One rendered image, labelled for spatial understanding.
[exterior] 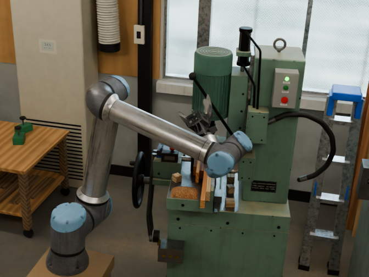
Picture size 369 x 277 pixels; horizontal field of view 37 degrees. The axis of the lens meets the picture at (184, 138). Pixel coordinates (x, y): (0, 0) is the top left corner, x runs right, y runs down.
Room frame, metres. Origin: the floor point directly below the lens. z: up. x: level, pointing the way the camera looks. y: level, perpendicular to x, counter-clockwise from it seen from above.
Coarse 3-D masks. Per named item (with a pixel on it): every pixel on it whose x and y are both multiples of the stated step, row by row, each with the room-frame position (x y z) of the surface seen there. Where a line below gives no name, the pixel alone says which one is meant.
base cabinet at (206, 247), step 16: (176, 224) 2.21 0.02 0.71; (192, 240) 2.21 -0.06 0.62; (208, 240) 2.20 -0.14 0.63; (224, 240) 2.20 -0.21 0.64; (240, 240) 2.19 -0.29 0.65; (256, 240) 2.19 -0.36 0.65; (272, 240) 2.18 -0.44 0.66; (192, 256) 2.21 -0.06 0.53; (208, 256) 2.20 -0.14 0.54; (224, 256) 2.20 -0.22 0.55; (240, 256) 2.19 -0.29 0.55; (256, 256) 2.18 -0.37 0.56; (272, 256) 2.18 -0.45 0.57; (176, 272) 2.21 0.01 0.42; (192, 272) 2.21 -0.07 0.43; (208, 272) 2.20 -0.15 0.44; (224, 272) 2.20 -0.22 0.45; (240, 272) 2.19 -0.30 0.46; (256, 272) 2.18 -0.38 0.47; (272, 272) 2.18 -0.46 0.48
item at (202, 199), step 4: (204, 168) 2.36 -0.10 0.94; (204, 172) 2.32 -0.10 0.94; (204, 176) 2.28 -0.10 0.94; (204, 180) 2.24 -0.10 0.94; (204, 184) 2.20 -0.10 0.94; (204, 188) 2.17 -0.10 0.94; (204, 192) 2.13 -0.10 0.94; (204, 196) 2.10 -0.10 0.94; (200, 200) 2.06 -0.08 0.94; (204, 200) 2.06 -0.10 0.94; (200, 204) 2.06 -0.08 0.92; (204, 204) 2.06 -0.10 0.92
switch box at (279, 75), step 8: (280, 72) 2.24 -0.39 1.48; (288, 72) 2.24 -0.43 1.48; (296, 72) 2.24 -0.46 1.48; (280, 80) 2.23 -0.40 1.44; (288, 80) 2.23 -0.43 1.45; (296, 80) 2.23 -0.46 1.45; (272, 88) 2.29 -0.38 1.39; (280, 88) 2.23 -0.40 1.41; (288, 88) 2.23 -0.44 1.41; (296, 88) 2.23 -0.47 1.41; (272, 96) 2.25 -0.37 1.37; (280, 96) 2.23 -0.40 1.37; (288, 96) 2.23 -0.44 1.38; (296, 96) 2.23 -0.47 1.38; (272, 104) 2.24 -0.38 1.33; (288, 104) 2.23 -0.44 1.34
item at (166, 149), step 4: (160, 144) 2.48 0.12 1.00; (164, 148) 2.43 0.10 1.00; (168, 148) 2.44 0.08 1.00; (160, 152) 2.41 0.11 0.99; (164, 152) 2.37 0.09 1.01; (168, 152) 2.38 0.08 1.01; (172, 152) 2.38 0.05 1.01; (176, 152) 2.38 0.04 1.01; (156, 156) 2.41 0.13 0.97; (160, 156) 2.41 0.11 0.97; (164, 156) 2.37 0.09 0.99; (168, 156) 2.37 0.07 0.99; (172, 156) 2.36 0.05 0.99; (176, 156) 2.36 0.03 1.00; (164, 160) 2.37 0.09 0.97; (168, 160) 2.37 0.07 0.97; (172, 160) 2.36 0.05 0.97; (176, 160) 2.36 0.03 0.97
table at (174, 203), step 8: (184, 168) 2.42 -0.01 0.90; (184, 176) 2.34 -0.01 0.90; (192, 176) 2.34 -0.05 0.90; (152, 184) 2.35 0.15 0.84; (160, 184) 2.35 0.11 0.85; (168, 184) 2.35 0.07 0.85; (176, 184) 2.26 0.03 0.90; (184, 184) 2.26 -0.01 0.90; (192, 184) 2.27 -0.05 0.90; (200, 184) 2.27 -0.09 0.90; (168, 192) 2.18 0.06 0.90; (200, 192) 2.20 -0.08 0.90; (168, 200) 2.13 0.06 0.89; (176, 200) 2.13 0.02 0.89; (184, 200) 2.13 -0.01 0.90; (192, 200) 2.13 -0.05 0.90; (168, 208) 2.13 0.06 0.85; (176, 208) 2.13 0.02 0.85; (184, 208) 2.13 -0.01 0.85; (192, 208) 2.13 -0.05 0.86; (200, 208) 2.12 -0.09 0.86; (208, 208) 2.12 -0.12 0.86
